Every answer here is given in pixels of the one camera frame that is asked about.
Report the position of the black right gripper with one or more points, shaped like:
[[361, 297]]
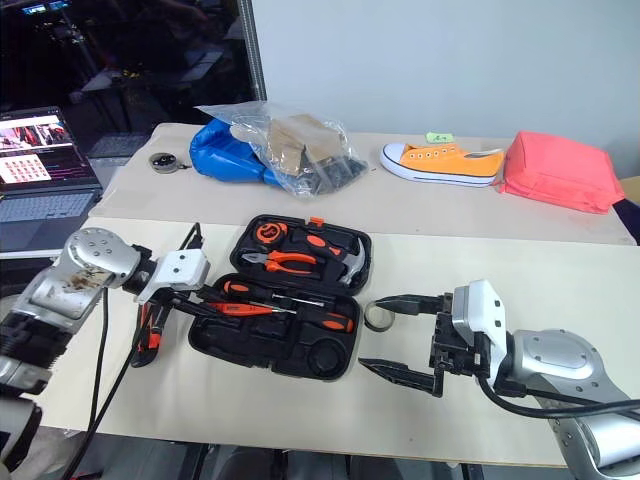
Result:
[[450, 345]]

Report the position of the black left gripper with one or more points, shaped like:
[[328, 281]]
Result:
[[170, 301]]

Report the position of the orange black utility knife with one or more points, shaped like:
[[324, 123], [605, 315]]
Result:
[[151, 332]]

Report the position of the black plastic tool case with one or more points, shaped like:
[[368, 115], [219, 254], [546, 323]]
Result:
[[280, 345]]

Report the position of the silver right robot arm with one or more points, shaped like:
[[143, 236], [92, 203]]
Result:
[[560, 360]]

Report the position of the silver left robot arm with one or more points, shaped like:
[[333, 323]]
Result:
[[95, 255]]

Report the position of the orange tool case latch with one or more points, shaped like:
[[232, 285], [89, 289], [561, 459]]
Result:
[[316, 221]]

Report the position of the long black orange screwdriver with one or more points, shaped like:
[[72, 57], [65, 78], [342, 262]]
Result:
[[238, 288]]

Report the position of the orange tester pen screwdriver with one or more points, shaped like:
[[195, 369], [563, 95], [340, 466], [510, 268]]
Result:
[[235, 308]]

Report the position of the short black orange screwdriver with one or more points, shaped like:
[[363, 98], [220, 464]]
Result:
[[336, 322]]

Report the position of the orange black tape measure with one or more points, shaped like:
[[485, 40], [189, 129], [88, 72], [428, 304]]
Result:
[[270, 232]]

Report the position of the round metal tin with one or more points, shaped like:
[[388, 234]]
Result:
[[163, 162]]

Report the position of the blue bag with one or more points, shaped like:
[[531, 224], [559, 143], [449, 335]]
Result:
[[220, 155]]

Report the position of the brown cardboard pieces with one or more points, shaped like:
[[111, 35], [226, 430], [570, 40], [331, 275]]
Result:
[[287, 145]]

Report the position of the open laptop computer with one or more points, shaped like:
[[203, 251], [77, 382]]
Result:
[[45, 210]]

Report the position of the small black parts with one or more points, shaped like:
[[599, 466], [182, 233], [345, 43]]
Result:
[[342, 172]]

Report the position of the orange canvas sneaker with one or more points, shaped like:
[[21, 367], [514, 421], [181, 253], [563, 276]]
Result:
[[440, 164]]

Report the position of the clear plastic bag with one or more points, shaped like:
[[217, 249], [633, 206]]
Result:
[[327, 137]]

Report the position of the green sticky note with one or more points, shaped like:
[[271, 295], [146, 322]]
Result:
[[439, 137]]

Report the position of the silver metal pole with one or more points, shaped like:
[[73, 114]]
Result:
[[252, 50]]

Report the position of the coral pink folded cloth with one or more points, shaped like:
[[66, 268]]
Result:
[[560, 170]]

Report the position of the dark purple object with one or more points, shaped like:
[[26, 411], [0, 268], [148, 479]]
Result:
[[630, 220]]

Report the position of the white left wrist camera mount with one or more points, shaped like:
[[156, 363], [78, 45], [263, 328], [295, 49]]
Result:
[[180, 270]]

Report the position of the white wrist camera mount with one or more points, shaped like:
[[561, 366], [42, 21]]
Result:
[[180, 270], [482, 315]]

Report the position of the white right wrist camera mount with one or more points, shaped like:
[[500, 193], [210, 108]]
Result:
[[482, 315]]

